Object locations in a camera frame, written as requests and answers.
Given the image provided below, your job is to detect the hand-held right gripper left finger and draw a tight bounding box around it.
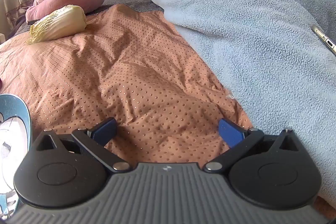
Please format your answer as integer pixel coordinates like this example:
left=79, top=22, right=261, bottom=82
left=34, top=117, right=132, bottom=174

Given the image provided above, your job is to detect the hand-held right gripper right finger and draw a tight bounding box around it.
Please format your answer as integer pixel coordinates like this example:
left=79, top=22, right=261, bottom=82
left=205, top=118, right=305, bottom=174

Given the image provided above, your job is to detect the blue cartoon bear plate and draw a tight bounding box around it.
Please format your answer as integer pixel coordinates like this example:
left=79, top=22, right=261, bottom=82
left=0, top=93, right=32, bottom=216

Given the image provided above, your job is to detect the orange dotted bed cover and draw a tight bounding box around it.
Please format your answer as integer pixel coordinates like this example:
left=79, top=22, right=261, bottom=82
left=0, top=4, right=336, bottom=220

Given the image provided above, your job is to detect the light blue fleece blanket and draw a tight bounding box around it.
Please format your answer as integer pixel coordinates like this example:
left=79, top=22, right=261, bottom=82
left=147, top=0, right=336, bottom=205

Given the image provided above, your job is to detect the napa cabbage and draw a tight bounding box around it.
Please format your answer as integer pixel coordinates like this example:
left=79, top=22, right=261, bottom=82
left=26, top=5, right=88, bottom=45

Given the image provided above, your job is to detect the grey bed sheet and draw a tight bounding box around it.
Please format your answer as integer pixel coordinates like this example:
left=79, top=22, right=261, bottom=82
left=5, top=0, right=164, bottom=38

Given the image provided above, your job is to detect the silver smartphone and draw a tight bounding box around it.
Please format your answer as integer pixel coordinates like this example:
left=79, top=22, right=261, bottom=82
left=311, top=25, right=336, bottom=56

